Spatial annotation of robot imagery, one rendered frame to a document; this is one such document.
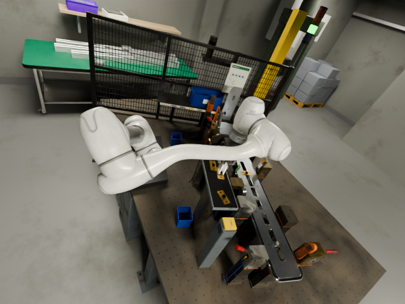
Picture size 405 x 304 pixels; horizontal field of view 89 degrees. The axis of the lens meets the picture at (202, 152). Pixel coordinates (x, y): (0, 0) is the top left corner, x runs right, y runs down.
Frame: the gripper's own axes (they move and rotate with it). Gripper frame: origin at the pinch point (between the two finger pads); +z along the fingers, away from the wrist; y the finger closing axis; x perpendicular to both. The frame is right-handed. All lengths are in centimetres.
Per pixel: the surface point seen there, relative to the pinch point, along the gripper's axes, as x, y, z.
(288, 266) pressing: -39, 40, 25
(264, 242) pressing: -26.7, 29.7, 25.4
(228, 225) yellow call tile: -27.7, 1.6, 9.5
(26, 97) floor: 220, -224, 126
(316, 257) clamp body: -36, 54, 20
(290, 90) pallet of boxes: 474, 327, 100
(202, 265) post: -30, 1, 51
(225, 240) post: -29.9, 3.5, 19.7
